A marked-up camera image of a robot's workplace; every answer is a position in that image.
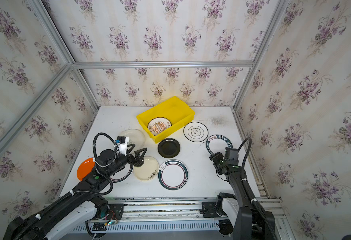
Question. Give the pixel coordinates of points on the white plate green red rim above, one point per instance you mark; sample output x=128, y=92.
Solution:
x=173, y=175

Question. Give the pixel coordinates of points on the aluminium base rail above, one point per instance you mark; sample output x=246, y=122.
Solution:
x=152, y=215

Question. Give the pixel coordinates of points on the white plate green quatrefoil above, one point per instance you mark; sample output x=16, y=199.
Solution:
x=196, y=132

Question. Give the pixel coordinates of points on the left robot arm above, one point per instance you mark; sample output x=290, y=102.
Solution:
x=84, y=202

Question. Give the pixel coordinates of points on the black plate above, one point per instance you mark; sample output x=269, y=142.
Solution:
x=169, y=148

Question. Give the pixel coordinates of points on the green rim HAO SHI plate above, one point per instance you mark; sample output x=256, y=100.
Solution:
x=217, y=143

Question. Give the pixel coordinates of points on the green rim plate under arm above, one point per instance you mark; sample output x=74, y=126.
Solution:
x=122, y=174

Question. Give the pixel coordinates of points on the translucent white plate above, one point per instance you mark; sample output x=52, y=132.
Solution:
x=134, y=136

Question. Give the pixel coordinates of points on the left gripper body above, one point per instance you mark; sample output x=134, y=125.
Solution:
x=130, y=157

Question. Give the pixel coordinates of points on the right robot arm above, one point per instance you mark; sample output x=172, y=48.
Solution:
x=248, y=217

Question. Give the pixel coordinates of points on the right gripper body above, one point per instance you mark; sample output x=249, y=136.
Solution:
x=216, y=157

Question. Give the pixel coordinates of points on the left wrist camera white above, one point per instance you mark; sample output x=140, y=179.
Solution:
x=120, y=145

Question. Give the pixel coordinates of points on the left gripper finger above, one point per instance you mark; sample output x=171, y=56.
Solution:
x=139, y=157
x=129, y=148

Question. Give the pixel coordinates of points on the cream plate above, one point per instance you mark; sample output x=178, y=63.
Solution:
x=148, y=170

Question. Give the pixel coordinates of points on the orange sunburst pattern plate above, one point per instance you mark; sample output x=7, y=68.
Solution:
x=158, y=125

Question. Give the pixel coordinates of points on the yellow plastic bin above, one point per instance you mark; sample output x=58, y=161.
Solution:
x=174, y=109

